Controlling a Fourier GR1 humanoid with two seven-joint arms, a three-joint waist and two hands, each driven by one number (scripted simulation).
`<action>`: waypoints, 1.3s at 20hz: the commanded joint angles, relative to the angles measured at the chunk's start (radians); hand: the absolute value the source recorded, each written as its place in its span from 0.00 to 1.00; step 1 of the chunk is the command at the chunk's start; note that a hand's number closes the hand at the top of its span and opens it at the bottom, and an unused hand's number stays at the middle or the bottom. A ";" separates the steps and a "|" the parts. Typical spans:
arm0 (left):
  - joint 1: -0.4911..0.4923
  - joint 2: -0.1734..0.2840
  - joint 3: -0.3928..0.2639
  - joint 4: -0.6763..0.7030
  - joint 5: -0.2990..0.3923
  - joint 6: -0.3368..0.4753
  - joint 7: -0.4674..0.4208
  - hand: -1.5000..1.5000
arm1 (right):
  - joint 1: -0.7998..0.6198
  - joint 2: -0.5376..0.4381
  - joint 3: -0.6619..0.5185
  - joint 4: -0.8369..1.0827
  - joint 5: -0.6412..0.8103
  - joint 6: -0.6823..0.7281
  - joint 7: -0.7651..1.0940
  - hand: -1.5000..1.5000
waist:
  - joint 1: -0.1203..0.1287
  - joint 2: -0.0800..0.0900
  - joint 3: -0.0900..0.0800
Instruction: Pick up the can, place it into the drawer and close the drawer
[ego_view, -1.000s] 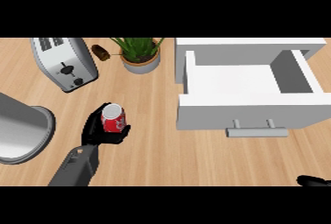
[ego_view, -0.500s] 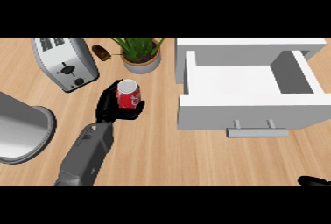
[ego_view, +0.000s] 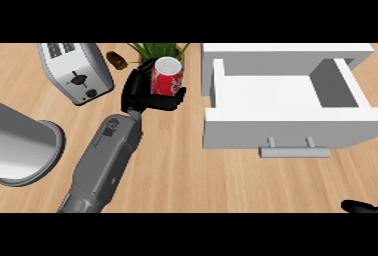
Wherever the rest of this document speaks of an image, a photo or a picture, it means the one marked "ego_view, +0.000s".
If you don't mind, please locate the grey drawer handle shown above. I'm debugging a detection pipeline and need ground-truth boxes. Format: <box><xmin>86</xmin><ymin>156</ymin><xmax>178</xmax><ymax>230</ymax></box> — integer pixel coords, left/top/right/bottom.
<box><xmin>258</xmin><ymin>136</ymin><xmax>332</xmax><ymax>159</ymax></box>

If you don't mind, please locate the small brown object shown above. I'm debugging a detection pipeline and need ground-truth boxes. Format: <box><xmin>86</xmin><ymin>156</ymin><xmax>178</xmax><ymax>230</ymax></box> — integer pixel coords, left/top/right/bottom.
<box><xmin>106</xmin><ymin>50</ymin><xmax>129</xmax><ymax>71</ymax></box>

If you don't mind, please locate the red soda can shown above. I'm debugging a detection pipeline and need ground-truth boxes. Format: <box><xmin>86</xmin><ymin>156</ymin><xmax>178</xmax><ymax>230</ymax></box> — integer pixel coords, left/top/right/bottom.
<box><xmin>148</xmin><ymin>56</ymin><xmax>184</xmax><ymax>98</ymax></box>

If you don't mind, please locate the green potted plant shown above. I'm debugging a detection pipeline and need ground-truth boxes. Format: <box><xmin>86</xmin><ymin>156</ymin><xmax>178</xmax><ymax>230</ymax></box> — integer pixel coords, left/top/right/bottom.
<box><xmin>126</xmin><ymin>43</ymin><xmax>191</xmax><ymax>64</ymax></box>

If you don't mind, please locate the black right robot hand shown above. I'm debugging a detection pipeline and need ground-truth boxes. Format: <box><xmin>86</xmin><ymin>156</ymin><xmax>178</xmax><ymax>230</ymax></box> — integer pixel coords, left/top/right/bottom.
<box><xmin>339</xmin><ymin>199</ymin><xmax>378</xmax><ymax>214</ymax></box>

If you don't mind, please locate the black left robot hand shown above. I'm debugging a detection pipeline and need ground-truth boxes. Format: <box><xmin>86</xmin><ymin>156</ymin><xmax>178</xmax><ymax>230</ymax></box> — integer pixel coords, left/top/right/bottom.
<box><xmin>119</xmin><ymin>58</ymin><xmax>187</xmax><ymax>114</ymax></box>

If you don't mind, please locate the large grey metal pot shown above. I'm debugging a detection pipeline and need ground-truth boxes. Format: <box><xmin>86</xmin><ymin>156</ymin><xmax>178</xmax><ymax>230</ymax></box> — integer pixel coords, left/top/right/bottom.
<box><xmin>0</xmin><ymin>103</ymin><xmax>66</xmax><ymax>188</ymax></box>

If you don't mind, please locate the white cabinet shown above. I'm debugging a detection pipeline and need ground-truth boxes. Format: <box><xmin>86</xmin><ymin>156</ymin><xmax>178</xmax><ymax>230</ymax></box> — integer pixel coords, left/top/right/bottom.
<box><xmin>199</xmin><ymin>43</ymin><xmax>376</xmax><ymax>97</ymax></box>

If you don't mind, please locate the white drawer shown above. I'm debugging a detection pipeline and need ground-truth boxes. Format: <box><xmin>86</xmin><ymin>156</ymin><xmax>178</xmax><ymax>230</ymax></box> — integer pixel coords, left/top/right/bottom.
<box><xmin>202</xmin><ymin>57</ymin><xmax>378</xmax><ymax>150</ymax></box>

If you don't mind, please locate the silver toaster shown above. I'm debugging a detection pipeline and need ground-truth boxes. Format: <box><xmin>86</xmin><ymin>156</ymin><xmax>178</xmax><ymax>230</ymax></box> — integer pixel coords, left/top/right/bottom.
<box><xmin>36</xmin><ymin>43</ymin><xmax>114</xmax><ymax>107</ymax></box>

